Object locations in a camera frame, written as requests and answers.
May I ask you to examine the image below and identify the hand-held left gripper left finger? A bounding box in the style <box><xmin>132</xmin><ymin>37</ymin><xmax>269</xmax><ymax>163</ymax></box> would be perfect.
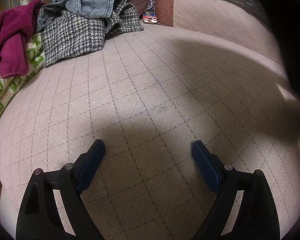
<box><xmin>15</xmin><ymin>139</ymin><xmax>106</xmax><ymax>240</ymax></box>

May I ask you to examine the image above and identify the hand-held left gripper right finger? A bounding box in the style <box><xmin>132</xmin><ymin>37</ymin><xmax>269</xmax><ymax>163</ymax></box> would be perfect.
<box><xmin>191</xmin><ymin>140</ymin><xmax>282</xmax><ymax>240</ymax></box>

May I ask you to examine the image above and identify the pink quilted sofa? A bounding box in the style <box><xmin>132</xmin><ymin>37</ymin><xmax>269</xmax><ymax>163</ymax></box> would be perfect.
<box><xmin>0</xmin><ymin>0</ymin><xmax>292</xmax><ymax>240</ymax></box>

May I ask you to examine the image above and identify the green printed cloth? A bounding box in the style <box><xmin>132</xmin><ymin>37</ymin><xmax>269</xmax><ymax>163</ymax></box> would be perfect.
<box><xmin>0</xmin><ymin>32</ymin><xmax>46</xmax><ymax>128</ymax></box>

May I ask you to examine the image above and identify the houndstooth garment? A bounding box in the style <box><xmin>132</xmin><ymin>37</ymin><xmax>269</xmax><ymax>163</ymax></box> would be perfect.
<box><xmin>36</xmin><ymin>0</ymin><xmax>144</xmax><ymax>68</ymax></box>

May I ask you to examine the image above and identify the magenta fleece garment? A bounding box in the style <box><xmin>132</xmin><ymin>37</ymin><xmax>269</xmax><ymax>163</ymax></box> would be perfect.
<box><xmin>0</xmin><ymin>0</ymin><xmax>48</xmax><ymax>79</ymax></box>

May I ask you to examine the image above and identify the red blue packet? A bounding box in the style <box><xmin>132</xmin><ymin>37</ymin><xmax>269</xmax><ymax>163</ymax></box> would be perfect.
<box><xmin>142</xmin><ymin>11</ymin><xmax>159</xmax><ymax>24</ymax></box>

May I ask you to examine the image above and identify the blue denim garment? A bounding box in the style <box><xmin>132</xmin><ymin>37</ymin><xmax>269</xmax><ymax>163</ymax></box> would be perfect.
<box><xmin>37</xmin><ymin>0</ymin><xmax>117</xmax><ymax>30</ymax></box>

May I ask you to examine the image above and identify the dark purple cloth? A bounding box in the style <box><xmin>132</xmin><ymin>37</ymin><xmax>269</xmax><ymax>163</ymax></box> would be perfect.
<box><xmin>133</xmin><ymin>0</ymin><xmax>157</xmax><ymax>18</ymax></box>

